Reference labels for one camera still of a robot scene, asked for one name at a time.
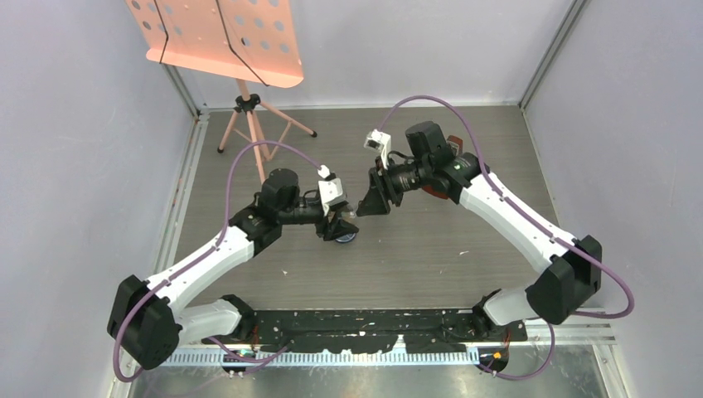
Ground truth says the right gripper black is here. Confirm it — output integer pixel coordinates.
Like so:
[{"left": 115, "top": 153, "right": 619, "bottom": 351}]
[{"left": 358, "top": 155, "right": 432, "bottom": 216}]

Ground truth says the blue round pill box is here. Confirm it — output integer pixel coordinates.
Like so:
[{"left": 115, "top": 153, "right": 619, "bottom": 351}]
[{"left": 335, "top": 233, "right": 357, "bottom": 244}]

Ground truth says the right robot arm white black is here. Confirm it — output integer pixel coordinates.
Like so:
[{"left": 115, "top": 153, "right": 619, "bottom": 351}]
[{"left": 356, "top": 121, "right": 603, "bottom": 341}]

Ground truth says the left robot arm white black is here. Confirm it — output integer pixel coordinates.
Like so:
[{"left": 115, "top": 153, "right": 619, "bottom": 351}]
[{"left": 107, "top": 168, "right": 359, "bottom": 370}]

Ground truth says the brown wooden metronome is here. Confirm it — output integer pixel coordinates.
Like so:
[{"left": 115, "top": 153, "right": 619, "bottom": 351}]
[{"left": 421, "top": 134, "right": 464, "bottom": 200}]

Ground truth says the pink music stand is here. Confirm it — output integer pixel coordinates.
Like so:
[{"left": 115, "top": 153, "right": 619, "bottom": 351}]
[{"left": 126, "top": 0, "right": 317, "bottom": 152}]

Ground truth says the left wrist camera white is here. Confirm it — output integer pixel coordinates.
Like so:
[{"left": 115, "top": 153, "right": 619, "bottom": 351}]
[{"left": 318, "top": 165, "right": 351, "bottom": 215}]

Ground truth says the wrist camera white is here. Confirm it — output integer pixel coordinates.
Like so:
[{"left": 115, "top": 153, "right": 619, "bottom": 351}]
[
  {"left": 363, "top": 129, "right": 392, "bottom": 169},
  {"left": 318, "top": 165, "right": 351, "bottom": 215}
]

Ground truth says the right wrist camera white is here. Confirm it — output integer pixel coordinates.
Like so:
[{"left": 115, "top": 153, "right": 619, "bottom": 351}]
[{"left": 363, "top": 129, "right": 392, "bottom": 169}]

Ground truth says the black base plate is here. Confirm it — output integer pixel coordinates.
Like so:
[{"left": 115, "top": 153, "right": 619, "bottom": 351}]
[{"left": 215, "top": 308, "right": 527, "bottom": 354}]

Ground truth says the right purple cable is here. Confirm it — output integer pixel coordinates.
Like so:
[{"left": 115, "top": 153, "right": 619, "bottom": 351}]
[{"left": 379, "top": 95, "right": 636, "bottom": 381}]

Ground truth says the purple cable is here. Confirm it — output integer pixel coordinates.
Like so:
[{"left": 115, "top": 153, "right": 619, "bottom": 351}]
[
  {"left": 112, "top": 139, "right": 331, "bottom": 383},
  {"left": 379, "top": 95, "right": 636, "bottom": 381}
]

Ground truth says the aluminium rail frame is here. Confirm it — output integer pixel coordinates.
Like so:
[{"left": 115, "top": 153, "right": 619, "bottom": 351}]
[{"left": 151, "top": 112, "right": 210, "bottom": 274}]

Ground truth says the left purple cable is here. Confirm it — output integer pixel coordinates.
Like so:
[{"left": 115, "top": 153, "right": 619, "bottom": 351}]
[{"left": 112, "top": 139, "right": 331, "bottom": 383}]

